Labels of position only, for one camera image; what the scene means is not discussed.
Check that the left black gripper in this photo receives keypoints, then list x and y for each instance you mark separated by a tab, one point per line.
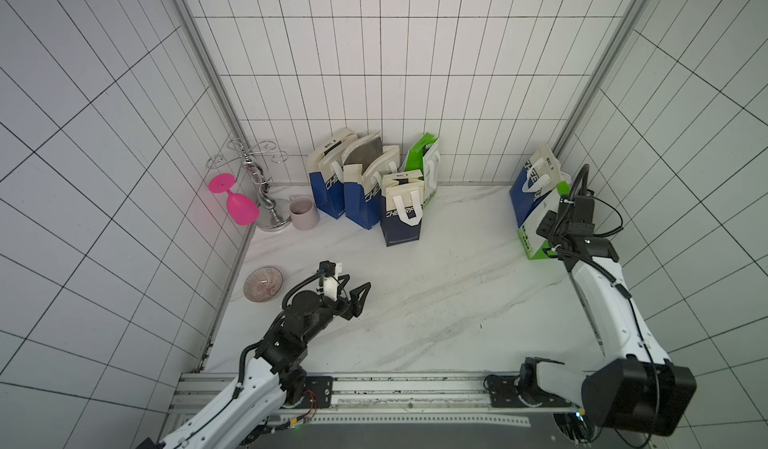
355	309

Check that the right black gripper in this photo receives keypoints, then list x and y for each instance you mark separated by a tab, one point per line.
564	229

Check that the green white bag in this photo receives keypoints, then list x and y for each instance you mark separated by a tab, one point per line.
536	246
424	155

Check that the blue cheerful bag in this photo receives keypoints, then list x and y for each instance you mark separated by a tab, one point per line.
325	173
365	163

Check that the blue Cheerful bag front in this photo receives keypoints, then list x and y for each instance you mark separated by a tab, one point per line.
325	173

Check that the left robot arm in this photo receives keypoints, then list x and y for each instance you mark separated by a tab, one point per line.
269	371

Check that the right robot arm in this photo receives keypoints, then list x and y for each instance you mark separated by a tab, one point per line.
632	385

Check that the dark blue bag behind right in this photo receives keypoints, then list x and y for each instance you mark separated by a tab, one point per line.
541	173

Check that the mauve ceramic mug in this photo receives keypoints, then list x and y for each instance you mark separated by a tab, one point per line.
303	212

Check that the round drain cover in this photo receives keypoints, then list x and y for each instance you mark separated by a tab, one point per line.
263	284

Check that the chrome glass holder stand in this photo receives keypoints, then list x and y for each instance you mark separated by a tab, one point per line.
274	213

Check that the pink plastic wine glass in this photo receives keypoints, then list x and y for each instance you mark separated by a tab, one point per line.
241	208

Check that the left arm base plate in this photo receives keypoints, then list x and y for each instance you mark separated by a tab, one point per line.
310	392

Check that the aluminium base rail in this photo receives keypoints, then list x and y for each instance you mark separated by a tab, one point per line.
401	392

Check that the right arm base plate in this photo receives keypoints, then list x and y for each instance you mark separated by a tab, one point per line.
503	393

